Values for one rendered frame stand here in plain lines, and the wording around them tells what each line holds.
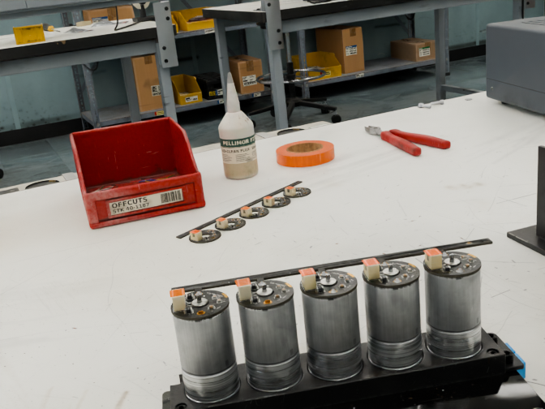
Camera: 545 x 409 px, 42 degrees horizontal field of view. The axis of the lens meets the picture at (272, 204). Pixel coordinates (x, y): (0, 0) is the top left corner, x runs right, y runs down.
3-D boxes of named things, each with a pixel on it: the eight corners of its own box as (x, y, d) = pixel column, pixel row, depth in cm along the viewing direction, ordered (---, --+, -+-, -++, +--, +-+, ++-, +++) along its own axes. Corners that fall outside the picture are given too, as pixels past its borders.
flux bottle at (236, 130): (227, 182, 67) (214, 77, 64) (221, 172, 70) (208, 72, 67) (262, 175, 68) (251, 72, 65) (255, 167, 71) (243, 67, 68)
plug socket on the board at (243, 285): (258, 298, 30) (256, 284, 30) (238, 301, 30) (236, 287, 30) (255, 290, 31) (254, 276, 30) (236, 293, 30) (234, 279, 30)
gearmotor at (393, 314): (431, 381, 31) (427, 277, 30) (377, 390, 31) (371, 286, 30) (412, 353, 34) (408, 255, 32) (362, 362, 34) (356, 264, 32)
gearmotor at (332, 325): (370, 392, 31) (362, 288, 29) (315, 402, 31) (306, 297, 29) (355, 363, 33) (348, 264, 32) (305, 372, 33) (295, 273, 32)
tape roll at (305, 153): (344, 160, 70) (343, 148, 70) (288, 171, 68) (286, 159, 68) (321, 147, 76) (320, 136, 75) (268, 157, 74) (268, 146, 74)
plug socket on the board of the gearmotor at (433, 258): (448, 267, 31) (448, 253, 31) (429, 270, 31) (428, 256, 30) (440, 260, 31) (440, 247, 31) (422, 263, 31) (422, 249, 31)
